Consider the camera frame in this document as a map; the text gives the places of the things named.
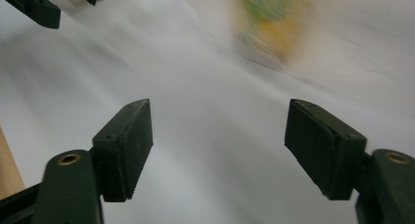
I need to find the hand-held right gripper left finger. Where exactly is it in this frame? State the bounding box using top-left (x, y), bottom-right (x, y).
top-left (92, 99), bottom-right (155, 202)

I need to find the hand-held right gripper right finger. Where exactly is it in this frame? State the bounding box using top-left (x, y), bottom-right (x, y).
top-left (284, 99), bottom-right (368, 202)

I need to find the yellow juice carton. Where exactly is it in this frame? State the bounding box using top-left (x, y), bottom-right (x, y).
top-left (232, 0), bottom-right (316, 71)

